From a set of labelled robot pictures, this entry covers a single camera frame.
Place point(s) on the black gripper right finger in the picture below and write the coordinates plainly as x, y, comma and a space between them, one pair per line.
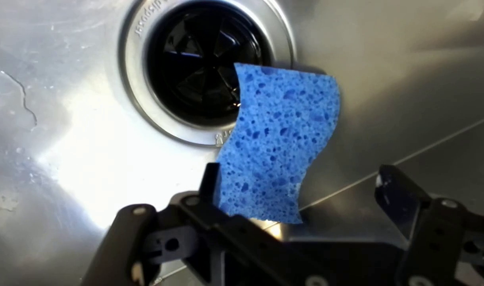
441, 243

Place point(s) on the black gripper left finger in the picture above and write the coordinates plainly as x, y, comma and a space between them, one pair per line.
130, 239

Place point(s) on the blue sponge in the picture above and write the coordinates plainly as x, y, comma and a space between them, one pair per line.
278, 148

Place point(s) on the stainless steel sink basin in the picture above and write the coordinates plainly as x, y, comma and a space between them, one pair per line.
66, 159

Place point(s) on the round sink drain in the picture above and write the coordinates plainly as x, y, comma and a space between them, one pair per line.
193, 64

